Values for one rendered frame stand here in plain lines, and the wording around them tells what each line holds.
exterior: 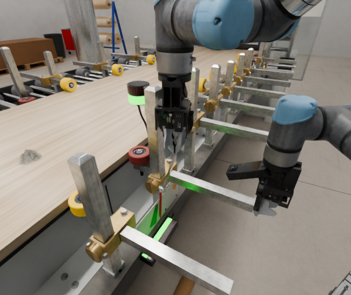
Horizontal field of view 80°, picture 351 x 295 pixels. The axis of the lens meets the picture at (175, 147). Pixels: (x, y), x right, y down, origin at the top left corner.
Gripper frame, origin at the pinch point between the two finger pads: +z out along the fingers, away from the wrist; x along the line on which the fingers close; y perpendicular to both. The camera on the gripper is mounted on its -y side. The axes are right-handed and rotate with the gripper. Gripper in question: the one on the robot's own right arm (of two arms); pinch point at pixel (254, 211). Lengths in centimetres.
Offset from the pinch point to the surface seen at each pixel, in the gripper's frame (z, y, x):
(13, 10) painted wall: -61, -757, 366
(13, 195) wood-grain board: -9, -60, -33
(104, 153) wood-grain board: -8, -52, -6
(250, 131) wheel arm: -13.8, -8.5, 23.7
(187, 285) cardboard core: 74, -22, 2
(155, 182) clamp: -4.8, -30.2, -7.3
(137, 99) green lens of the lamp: -31.6, -34.2, -6.5
